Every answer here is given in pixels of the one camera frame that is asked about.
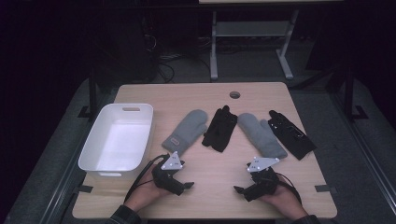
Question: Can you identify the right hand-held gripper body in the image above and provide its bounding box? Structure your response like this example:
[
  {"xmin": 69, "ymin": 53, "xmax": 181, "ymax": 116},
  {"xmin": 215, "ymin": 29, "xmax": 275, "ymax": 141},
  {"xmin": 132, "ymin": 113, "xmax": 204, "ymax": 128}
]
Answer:
[{"xmin": 242, "ymin": 156, "xmax": 280, "ymax": 203}]

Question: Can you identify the black metal stand post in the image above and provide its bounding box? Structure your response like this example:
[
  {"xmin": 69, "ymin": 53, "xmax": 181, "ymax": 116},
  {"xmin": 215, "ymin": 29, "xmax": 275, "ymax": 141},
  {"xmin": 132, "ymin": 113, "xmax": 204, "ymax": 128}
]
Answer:
[
  {"xmin": 342, "ymin": 66, "xmax": 370, "ymax": 122},
  {"xmin": 77, "ymin": 69, "xmax": 100, "ymax": 121}
]

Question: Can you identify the person's left hand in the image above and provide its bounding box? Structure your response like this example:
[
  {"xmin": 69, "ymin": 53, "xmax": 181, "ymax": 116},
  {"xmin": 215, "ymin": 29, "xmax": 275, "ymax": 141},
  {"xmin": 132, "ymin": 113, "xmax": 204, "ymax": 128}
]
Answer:
[{"xmin": 123, "ymin": 166, "xmax": 173, "ymax": 213}]

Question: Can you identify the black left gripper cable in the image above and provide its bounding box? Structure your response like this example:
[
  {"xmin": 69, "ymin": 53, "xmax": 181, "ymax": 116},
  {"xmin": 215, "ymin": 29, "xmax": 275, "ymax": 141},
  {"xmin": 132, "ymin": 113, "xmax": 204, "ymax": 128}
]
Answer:
[{"xmin": 123, "ymin": 153, "xmax": 171, "ymax": 203}]

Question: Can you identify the aluminium floor rail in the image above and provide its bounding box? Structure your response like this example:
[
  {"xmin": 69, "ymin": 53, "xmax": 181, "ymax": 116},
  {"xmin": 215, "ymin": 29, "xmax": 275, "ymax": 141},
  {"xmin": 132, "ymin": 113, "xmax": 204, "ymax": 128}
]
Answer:
[
  {"xmin": 330, "ymin": 90, "xmax": 396, "ymax": 216},
  {"xmin": 38, "ymin": 118, "xmax": 96, "ymax": 224}
]

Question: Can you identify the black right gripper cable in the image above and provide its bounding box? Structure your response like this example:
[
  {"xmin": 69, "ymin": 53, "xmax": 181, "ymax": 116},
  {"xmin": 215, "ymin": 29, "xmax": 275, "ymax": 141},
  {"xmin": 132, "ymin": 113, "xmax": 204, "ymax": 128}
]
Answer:
[{"xmin": 275, "ymin": 172, "xmax": 303, "ymax": 205}]

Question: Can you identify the black glove with white marks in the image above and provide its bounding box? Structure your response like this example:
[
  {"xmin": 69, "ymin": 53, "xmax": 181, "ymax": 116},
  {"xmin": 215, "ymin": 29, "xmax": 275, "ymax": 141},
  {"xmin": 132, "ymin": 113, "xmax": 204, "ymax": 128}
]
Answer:
[{"xmin": 267, "ymin": 109, "xmax": 318, "ymax": 161}]

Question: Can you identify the white plastic bin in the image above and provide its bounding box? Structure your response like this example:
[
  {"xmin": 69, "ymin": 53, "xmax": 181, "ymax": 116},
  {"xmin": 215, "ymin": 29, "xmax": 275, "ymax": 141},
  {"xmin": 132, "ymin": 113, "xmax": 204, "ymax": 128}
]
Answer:
[{"xmin": 78, "ymin": 103, "xmax": 155, "ymax": 181}]

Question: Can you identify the bundle of floor cables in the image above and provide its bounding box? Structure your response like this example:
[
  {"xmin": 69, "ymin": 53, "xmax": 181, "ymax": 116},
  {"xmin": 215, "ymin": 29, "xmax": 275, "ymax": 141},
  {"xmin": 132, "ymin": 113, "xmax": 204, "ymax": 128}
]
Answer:
[{"xmin": 143, "ymin": 18, "xmax": 213, "ymax": 84}]

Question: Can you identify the grey metal table frame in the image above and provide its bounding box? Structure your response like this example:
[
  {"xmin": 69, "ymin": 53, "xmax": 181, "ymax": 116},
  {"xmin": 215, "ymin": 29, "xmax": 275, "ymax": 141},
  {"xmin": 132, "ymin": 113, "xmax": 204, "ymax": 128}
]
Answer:
[{"xmin": 209, "ymin": 8, "xmax": 301, "ymax": 81}]

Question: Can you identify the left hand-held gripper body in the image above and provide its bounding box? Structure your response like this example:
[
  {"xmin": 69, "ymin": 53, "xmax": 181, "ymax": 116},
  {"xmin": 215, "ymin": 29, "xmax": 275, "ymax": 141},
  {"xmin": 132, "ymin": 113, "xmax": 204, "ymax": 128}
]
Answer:
[{"xmin": 151, "ymin": 150, "xmax": 188, "ymax": 197}]

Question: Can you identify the plain grey mitten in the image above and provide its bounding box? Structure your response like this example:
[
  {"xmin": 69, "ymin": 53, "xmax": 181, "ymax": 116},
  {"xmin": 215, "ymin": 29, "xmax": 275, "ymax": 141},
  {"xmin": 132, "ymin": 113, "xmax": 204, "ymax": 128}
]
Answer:
[{"xmin": 236, "ymin": 112, "xmax": 289, "ymax": 160}]

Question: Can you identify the grey mitten with pink label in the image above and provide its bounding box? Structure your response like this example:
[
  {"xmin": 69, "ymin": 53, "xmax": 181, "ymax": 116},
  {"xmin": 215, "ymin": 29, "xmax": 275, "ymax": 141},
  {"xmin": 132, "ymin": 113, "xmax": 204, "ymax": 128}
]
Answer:
[{"xmin": 161, "ymin": 108, "xmax": 209, "ymax": 157}]

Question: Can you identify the person's right hand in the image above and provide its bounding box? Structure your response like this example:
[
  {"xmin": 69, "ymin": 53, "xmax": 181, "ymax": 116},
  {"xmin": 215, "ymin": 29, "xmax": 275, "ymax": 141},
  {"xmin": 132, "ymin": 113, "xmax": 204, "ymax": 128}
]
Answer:
[{"xmin": 259, "ymin": 182, "xmax": 308, "ymax": 220}]

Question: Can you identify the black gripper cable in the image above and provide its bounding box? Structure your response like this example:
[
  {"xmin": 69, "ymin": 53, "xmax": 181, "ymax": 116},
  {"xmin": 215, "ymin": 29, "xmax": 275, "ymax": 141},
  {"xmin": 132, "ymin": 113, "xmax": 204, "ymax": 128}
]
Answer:
[
  {"xmin": 123, "ymin": 153, "xmax": 171, "ymax": 203},
  {"xmin": 275, "ymin": 172, "xmax": 303, "ymax": 205}
]

